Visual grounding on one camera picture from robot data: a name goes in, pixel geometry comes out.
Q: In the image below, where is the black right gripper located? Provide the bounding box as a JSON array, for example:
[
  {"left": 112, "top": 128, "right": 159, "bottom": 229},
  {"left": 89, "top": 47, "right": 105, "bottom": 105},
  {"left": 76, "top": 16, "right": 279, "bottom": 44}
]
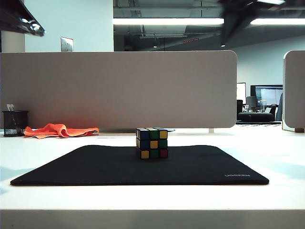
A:
[{"left": 218, "top": 0, "right": 286, "bottom": 46}]

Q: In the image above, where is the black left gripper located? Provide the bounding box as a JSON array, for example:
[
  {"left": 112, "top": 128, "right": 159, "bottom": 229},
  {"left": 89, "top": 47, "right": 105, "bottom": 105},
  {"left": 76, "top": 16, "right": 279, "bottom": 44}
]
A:
[{"left": 0, "top": 0, "right": 46, "bottom": 37}]

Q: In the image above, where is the multicoloured Rubik's cube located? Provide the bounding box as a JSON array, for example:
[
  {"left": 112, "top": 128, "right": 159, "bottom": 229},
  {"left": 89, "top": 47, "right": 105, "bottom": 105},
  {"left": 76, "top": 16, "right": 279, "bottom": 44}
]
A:
[{"left": 135, "top": 127, "right": 169, "bottom": 160}]

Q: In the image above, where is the black UGREEN mouse pad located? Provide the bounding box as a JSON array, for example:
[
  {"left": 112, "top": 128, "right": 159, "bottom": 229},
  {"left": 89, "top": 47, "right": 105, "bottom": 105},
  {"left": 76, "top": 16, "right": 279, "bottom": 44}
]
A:
[{"left": 10, "top": 144, "right": 270, "bottom": 187}]

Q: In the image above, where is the long ceiling light strip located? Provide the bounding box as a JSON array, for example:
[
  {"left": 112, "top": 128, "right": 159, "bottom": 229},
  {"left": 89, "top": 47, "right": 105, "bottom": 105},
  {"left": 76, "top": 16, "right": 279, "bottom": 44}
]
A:
[{"left": 112, "top": 17, "right": 305, "bottom": 26}]

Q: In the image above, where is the white-framed monitor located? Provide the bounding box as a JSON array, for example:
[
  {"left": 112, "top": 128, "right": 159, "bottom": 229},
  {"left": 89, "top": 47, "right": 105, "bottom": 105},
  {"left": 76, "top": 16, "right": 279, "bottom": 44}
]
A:
[{"left": 236, "top": 82, "right": 246, "bottom": 104}]

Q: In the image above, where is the grey office chair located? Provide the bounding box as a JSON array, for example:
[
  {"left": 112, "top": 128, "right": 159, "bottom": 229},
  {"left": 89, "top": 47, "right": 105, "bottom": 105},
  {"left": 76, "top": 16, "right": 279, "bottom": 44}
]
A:
[{"left": 245, "top": 96, "right": 256, "bottom": 109}]

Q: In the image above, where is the black computer monitor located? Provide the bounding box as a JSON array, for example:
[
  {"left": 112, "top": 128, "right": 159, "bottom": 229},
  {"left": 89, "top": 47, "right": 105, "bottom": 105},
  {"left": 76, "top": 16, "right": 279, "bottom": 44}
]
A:
[{"left": 250, "top": 84, "right": 284, "bottom": 107}]

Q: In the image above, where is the grey divider with white edge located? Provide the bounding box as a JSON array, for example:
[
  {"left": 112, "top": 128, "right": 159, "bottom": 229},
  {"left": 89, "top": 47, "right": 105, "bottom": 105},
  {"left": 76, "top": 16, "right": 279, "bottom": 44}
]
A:
[{"left": 282, "top": 50, "right": 305, "bottom": 132}]

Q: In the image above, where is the black mesh pen holder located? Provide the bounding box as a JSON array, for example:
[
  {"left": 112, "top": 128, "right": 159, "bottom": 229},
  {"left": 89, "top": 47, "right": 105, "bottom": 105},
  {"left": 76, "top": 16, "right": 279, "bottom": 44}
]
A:
[{"left": 2, "top": 110, "right": 29, "bottom": 137}]

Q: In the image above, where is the orange cloth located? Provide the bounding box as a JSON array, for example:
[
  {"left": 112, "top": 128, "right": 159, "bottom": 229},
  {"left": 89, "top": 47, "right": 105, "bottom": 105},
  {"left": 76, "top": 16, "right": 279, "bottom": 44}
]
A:
[{"left": 24, "top": 123, "right": 100, "bottom": 139}]

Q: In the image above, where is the large grey desk divider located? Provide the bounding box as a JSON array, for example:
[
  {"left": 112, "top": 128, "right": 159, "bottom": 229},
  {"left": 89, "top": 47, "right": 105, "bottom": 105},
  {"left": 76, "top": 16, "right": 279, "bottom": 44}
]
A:
[{"left": 0, "top": 50, "right": 238, "bottom": 130}]

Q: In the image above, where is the metal wall plate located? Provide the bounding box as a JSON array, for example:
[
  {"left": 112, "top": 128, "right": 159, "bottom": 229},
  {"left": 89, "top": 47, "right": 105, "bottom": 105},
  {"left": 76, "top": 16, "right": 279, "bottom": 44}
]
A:
[{"left": 60, "top": 36, "right": 74, "bottom": 52}]

